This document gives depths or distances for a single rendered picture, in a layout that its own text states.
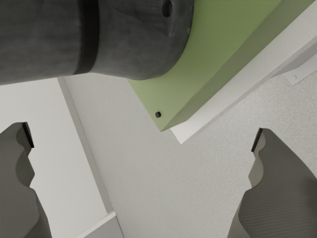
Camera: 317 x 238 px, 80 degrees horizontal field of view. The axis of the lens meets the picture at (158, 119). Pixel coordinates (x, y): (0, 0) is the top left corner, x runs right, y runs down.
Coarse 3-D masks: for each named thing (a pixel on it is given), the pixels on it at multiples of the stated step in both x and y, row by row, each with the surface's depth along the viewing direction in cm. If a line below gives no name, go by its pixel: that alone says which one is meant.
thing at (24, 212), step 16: (16, 128) 9; (0, 144) 8; (16, 144) 8; (32, 144) 10; (0, 160) 8; (16, 160) 8; (0, 176) 7; (16, 176) 7; (32, 176) 9; (0, 192) 6; (16, 192) 6; (32, 192) 6; (0, 208) 6; (16, 208) 6; (32, 208) 6; (0, 224) 6; (16, 224) 6; (32, 224) 6; (48, 224) 7
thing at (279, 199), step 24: (264, 144) 10; (264, 168) 8; (288, 168) 8; (264, 192) 7; (288, 192) 7; (312, 192) 7; (240, 216) 6; (264, 216) 6; (288, 216) 6; (312, 216) 6
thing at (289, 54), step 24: (312, 24) 17; (264, 48) 20; (288, 48) 18; (312, 48) 54; (240, 72) 22; (264, 72) 21; (288, 72) 81; (312, 72) 76; (216, 96) 25; (240, 96) 23; (192, 120) 30
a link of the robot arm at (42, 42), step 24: (0, 0) 9; (24, 0) 10; (48, 0) 12; (72, 0) 12; (0, 24) 10; (24, 24) 11; (48, 24) 12; (72, 24) 13; (0, 48) 11; (24, 48) 12; (48, 48) 13; (72, 48) 14; (0, 72) 12; (24, 72) 14; (48, 72) 15; (72, 72) 17
